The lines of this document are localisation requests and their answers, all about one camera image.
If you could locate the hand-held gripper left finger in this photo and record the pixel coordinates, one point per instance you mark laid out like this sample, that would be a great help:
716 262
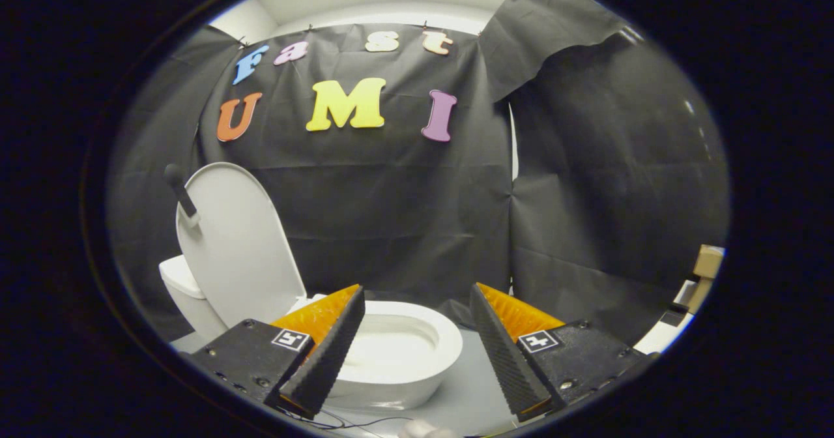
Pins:
329 353

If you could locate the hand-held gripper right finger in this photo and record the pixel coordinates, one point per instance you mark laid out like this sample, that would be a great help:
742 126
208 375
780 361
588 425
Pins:
505 353

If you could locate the white toilet lid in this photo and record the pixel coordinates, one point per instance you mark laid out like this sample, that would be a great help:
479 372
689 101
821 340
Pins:
241 249

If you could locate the white toilet seat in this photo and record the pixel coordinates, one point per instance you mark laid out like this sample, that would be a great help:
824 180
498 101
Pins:
449 343

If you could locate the white toilet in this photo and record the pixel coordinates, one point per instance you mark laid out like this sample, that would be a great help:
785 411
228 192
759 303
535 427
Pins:
391 395

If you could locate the white board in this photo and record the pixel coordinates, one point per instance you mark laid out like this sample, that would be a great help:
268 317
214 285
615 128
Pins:
661 337

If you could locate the black backdrop cloth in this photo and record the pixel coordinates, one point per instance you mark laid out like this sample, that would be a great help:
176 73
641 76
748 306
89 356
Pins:
391 190

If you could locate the brown cardboard box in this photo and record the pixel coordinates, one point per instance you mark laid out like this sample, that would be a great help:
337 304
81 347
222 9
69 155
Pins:
707 265

